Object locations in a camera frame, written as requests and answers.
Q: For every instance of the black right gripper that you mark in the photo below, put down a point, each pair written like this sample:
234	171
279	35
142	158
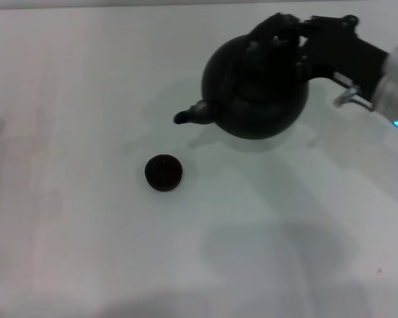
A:
345	56

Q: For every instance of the black round teapot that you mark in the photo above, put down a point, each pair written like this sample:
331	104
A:
252	99

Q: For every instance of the small dark teacup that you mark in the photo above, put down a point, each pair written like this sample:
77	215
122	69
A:
163	173

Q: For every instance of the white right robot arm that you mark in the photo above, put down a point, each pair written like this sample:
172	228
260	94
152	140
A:
396	86

